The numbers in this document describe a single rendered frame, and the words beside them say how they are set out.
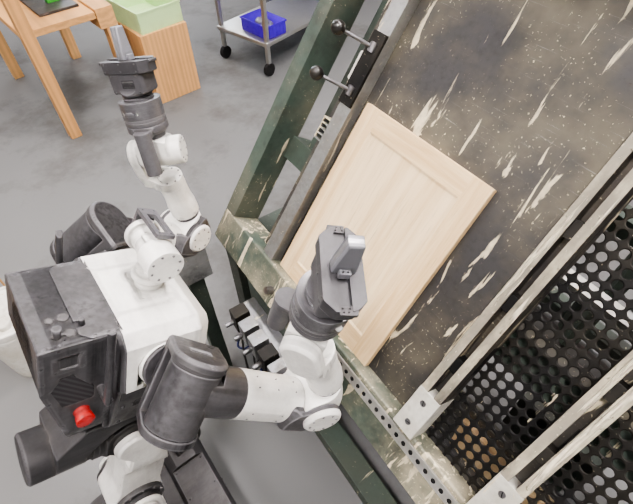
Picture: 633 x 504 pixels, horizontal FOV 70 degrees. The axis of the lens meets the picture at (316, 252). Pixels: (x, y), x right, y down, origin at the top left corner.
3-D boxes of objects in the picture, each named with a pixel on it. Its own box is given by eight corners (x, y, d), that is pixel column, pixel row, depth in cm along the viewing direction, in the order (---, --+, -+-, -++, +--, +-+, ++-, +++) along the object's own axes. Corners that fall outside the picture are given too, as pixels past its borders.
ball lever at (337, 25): (370, 55, 120) (326, 30, 115) (378, 41, 118) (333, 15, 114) (374, 57, 117) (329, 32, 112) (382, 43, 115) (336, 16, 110)
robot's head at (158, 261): (144, 296, 79) (149, 256, 74) (122, 260, 84) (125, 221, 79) (179, 287, 83) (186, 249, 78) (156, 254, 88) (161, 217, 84)
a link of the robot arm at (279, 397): (310, 441, 93) (223, 439, 78) (293, 385, 102) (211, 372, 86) (350, 414, 89) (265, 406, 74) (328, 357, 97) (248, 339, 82)
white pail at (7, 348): (4, 341, 230) (-54, 286, 195) (65, 314, 240) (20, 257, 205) (14, 391, 212) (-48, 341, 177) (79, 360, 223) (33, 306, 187)
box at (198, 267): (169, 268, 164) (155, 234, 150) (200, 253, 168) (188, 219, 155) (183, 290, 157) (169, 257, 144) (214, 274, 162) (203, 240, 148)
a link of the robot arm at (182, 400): (227, 444, 77) (155, 442, 68) (204, 415, 84) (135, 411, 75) (255, 381, 77) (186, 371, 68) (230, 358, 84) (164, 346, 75)
